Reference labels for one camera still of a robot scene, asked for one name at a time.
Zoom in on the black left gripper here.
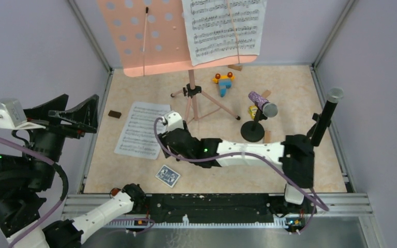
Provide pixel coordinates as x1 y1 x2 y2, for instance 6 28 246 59
20 92 101 188

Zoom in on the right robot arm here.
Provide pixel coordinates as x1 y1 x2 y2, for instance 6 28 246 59
155 128 315 213

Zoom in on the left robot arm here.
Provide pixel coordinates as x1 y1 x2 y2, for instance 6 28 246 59
0 94 146 247

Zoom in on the blue playing card box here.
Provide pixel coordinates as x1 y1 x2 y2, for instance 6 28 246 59
155 165 181 188

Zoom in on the dark brown flat block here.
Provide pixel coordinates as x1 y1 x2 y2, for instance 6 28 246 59
108 110 122 119

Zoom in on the black microphone desk stand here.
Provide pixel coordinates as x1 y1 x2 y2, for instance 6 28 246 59
240 110 267 143

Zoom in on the blue yellow toy block car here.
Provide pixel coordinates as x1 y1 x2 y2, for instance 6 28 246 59
212 72 235 98

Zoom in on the yellow owl toy block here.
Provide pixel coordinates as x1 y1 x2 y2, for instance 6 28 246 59
248 105 258 120

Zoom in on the long wooden block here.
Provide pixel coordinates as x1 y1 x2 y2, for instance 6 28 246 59
263 131 271 144

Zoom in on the purple glitter microphone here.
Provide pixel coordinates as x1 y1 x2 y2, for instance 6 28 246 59
248 91 278 118

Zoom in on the small wooden block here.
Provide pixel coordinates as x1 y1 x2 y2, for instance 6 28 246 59
261 90 271 98

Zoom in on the black grey microphone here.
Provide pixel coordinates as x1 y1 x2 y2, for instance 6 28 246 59
310 88 344 147

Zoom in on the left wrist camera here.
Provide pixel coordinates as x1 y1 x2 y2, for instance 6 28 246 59
0 98 46 130

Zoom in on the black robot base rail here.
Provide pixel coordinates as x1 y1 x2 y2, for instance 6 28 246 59
129 193 314 224

